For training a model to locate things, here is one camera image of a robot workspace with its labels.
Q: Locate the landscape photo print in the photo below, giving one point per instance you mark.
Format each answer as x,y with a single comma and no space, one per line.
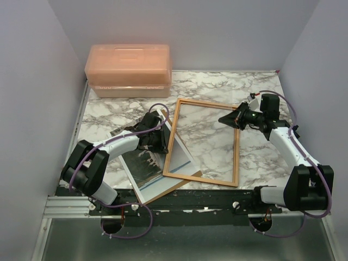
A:
144,174

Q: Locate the orange wooden picture frame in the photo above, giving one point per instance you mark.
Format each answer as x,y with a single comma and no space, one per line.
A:
235,179

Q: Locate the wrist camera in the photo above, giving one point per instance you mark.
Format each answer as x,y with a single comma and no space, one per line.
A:
149,121
269,104

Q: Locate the orange translucent plastic storage box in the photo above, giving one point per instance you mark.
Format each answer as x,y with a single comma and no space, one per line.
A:
129,70

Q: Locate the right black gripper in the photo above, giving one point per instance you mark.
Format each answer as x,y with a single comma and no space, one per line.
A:
236,118

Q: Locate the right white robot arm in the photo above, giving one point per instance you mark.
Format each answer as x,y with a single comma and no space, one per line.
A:
309,184

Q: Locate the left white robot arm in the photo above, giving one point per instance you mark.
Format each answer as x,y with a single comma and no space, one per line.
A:
86,166

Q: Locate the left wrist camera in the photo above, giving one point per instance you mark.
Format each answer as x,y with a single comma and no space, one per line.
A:
149,121

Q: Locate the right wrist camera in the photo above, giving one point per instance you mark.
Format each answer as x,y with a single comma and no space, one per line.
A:
269,104

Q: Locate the brown cardboard backing board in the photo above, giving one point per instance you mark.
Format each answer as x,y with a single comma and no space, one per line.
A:
163,190

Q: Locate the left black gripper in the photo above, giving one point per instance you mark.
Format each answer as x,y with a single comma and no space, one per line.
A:
161,148

